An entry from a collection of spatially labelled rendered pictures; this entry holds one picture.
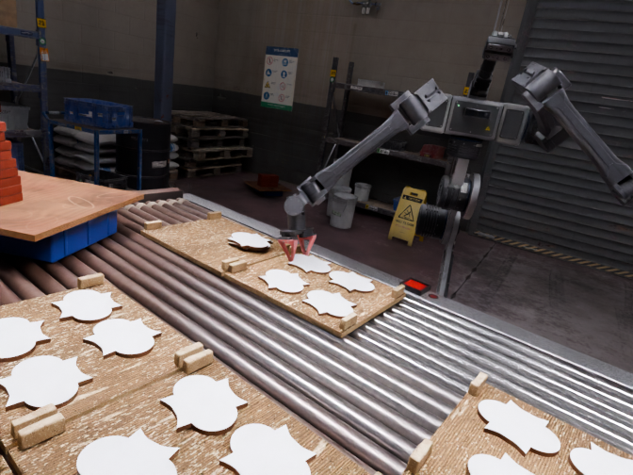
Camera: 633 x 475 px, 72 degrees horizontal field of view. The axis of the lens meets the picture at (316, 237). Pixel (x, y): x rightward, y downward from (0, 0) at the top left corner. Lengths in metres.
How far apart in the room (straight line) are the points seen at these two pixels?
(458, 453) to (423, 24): 5.78
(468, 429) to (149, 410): 0.55
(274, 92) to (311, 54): 0.84
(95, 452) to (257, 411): 0.25
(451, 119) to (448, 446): 1.35
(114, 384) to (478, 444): 0.63
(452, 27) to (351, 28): 1.38
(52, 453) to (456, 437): 0.63
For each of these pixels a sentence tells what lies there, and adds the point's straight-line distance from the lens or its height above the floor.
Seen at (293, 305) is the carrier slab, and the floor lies 0.94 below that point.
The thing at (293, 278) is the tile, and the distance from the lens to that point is 1.27.
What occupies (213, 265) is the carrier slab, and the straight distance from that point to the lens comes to 1.33.
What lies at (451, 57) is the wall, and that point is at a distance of 6.10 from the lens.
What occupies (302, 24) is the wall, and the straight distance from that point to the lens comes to 7.08.
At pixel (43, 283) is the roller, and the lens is 1.29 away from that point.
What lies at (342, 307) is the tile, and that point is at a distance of 1.15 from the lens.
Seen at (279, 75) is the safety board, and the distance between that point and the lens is 7.20.
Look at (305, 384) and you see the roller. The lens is 0.91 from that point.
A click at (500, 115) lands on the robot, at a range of 1.92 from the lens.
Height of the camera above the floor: 1.46
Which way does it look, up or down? 18 degrees down
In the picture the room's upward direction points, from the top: 9 degrees clockwise
